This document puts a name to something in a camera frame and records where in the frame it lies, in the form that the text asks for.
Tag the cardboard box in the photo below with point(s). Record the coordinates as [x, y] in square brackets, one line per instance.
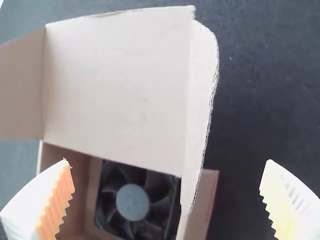
[112, 87]

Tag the black square fan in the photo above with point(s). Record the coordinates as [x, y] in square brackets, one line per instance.
[130, 197]

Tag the black mat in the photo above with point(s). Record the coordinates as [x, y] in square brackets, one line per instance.
[262, 75]

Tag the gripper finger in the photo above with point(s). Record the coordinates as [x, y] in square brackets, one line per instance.
[27, 207]
[292, 207]

